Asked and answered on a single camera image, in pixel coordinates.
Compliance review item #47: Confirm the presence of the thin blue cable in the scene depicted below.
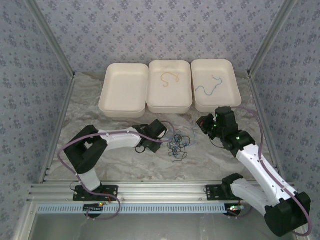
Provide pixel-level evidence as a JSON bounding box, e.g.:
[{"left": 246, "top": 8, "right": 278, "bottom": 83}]
[
  {"left": 163, "top": 128, "right": 187, "bottom": 157},
  {"left": 183, "top": 125, "right": 201, "bottom": 147},
  {"left": 194, "top": 74, "right": 223, "bottom": 97}
]

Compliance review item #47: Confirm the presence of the thin orange cable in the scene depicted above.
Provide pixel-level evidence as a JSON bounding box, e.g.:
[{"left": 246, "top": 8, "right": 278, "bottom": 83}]
[{"left": 159, "top": 71, "right": 180, "bottom": 89}]

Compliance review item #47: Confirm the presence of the white rectangular tray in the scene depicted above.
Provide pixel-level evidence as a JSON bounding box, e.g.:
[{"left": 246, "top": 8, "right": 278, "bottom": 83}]
[
  {"left": 146, "top": 59, "right": 194, "bottom": 115},
  {"left": 98, "top": 62, "right": 150, "bottom": 119},
  {"left": 190, "top": 58, "right": 243, "bottom": 113}
]

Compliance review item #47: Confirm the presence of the grey metal panel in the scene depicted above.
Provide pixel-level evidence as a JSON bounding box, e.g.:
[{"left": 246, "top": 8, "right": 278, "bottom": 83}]
[{"left": 13, "top": 202, "right": 310, "bottom": 240}]

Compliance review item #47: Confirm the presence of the small circuit board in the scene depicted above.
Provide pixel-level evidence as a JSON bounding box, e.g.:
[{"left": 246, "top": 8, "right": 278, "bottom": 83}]
[
  {"left": 83, "top": 202, "right": 105, "bottom": 214},
  {"left": 225, "top": 203, "right": 245, "bottom": 217}
]

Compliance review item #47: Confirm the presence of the aluminium mounting rail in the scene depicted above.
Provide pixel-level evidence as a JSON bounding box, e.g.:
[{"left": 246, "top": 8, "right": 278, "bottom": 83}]
[{"left": 27, "top": 180, "right": 272, "bottom": 204}]

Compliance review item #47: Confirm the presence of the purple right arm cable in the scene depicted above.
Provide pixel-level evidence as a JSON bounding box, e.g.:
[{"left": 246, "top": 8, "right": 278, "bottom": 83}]
[{"left": 227, "top": 106, "right": 313, "bottom": 237}]

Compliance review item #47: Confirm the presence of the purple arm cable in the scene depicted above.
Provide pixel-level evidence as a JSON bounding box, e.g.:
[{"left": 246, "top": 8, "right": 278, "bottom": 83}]
[
  {"left": 227, "top": 106, "right": 313, "bottom": 237},
  {"left": 57, "top": 120, "right": 176, "bottom": 222}
]

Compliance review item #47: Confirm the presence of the slotted pale blue cable duct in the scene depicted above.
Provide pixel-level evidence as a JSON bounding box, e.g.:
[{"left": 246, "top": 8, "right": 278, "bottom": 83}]
[{"left": 36, "top": 202, "right": 247, "bottom": 215}]

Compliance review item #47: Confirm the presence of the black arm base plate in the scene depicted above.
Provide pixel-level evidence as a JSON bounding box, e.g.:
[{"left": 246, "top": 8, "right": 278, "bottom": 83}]
[
  {"left": 72, "top": 184, "right": 119, "bottom": 202},
  {"left": 205, "top": 184, "right": 227, "bottom": 202}
]

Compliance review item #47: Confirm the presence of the aluminium frame post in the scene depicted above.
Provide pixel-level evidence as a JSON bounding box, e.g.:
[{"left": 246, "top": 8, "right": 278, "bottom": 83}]
[
  {"left": 26, "top": 0, "right": 77, "bottom": 80},
  {"left": 246, "top": 0, "right": 299, "bottom": 77}
]

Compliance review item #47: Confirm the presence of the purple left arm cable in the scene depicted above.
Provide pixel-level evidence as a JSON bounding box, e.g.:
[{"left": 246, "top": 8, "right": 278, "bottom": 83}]
[{"left": 57, "top": 120, "right": 176, "bottom": 222}]

